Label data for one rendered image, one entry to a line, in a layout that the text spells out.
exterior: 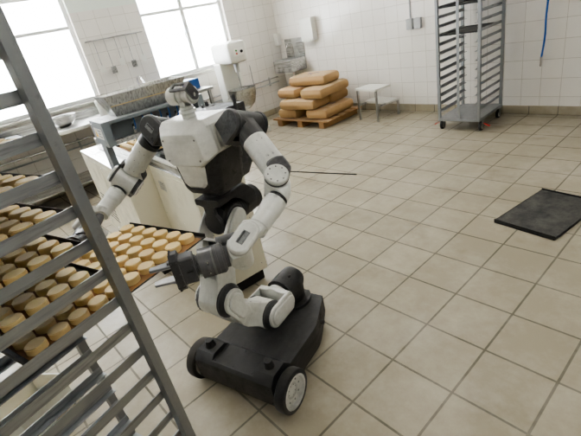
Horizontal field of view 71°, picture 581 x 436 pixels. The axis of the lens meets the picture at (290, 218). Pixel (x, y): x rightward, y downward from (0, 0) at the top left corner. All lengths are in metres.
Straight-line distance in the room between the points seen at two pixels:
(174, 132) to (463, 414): 1.58
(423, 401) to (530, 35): 4.36
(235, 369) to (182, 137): 1.05
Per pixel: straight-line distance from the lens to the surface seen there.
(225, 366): 2.00
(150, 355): 1.28
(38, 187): 1.05
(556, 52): 5.43
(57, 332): 1.17
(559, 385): 2.11
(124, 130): 2.98
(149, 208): 3.02
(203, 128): 1.48
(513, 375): 2.10
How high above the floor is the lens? 1.54
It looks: 26 degrees down
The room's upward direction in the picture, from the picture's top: 12 degrees counter-clockwise
